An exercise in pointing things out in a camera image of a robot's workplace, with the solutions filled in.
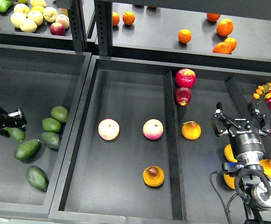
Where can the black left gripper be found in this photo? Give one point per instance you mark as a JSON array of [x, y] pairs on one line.
[[15, 119]]

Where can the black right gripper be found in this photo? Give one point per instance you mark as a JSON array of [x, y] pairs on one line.
[[244, 137]]

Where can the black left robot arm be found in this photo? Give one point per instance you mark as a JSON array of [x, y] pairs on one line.
[[13, 124]]

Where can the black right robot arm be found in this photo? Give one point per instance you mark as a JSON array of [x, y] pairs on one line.
[[252, 185]]

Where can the green avocado long left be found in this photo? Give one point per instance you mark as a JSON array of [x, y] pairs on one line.
[[27, 149]]

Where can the yellow pear under gripper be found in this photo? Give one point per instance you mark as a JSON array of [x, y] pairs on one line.
[[228, 153]]

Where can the yellow pear upper right compartment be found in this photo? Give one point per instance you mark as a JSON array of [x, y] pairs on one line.
[[191, 130]]

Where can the green avocado top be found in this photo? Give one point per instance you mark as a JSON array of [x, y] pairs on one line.
[[60, 113]]

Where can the dark green avocado bottom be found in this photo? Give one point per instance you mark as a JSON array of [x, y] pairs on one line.
[[37, 178]]

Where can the pale yellow pear front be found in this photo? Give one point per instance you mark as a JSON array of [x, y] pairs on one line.
[[28, 25]]

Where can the pale yellow pear left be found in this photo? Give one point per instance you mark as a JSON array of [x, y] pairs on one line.
[[16, 19]]

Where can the pale yellow pear middle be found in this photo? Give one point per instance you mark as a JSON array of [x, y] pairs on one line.
[[36, 16]]

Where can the cherry tomato bunch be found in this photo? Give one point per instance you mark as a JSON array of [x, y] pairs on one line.
[[263, 93]]

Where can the black left tray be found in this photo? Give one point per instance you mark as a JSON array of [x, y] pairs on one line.
[[36, 80]]

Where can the black tray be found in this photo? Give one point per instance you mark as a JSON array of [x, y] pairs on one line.
[[36, 80], [101, 181]]

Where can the dark red apple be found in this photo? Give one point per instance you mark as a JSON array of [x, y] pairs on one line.
[[182, 96]]

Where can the bright red apple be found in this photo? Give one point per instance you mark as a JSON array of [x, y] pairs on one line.
[[185, 78]]

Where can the orange front right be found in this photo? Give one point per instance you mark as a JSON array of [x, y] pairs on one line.
[[222, 48]]

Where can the orange right small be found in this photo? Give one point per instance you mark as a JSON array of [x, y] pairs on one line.
[[232, 42]]

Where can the black tray divider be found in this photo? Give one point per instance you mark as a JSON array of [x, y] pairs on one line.
[[173, 147]]

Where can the pink apple right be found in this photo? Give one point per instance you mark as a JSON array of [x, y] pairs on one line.
[[153, 129]]

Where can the pink apple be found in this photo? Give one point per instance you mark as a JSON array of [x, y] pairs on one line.
[[153, 129], [108, 129]]

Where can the large orange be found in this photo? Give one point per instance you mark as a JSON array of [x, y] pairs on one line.
[[225, 27]]

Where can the pink apple left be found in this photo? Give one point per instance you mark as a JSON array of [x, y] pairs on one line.
[[108, 129]]

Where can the black middle tray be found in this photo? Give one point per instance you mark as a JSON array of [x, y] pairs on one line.
[[101, 181]]

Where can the orange middle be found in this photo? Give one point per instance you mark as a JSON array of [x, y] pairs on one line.
[[184, 36]]

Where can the red apple on shelf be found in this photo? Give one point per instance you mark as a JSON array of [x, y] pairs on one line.
[[57, 28]]

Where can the orange top right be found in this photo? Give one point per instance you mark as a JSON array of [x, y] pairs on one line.
[[211, 17]]

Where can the peach on shelf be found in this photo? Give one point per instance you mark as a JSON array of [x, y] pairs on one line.
[[64, 20]]

